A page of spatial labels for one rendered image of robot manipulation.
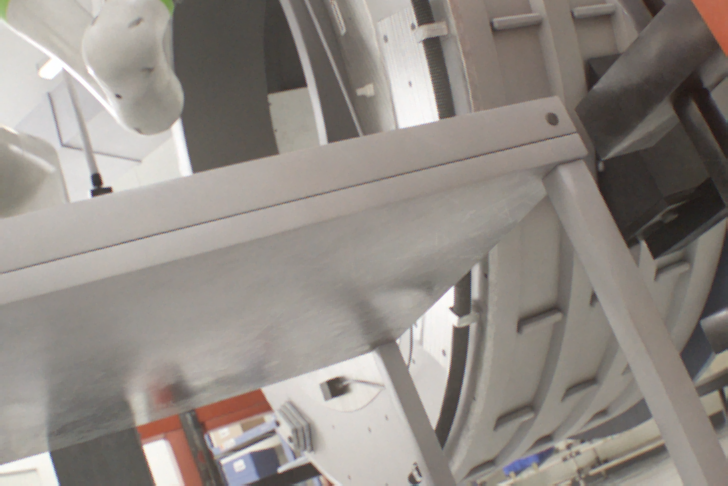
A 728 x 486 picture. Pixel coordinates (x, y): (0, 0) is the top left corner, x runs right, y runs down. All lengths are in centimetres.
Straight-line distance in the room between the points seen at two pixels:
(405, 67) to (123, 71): 37
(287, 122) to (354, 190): 148
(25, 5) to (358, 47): 57
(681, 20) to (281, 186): 25
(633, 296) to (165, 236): 30
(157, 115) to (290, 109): 81
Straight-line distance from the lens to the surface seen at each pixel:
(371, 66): 109
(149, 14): 116
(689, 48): 47
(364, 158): 53
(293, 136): 200
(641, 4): 52
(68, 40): 134
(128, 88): 116
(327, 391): 148
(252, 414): 244
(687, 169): 100
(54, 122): 628
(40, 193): 127
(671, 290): 123
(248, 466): 736
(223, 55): 189
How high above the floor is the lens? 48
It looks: 19 degrees up
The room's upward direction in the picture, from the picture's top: 23 degrees counter-clockwise
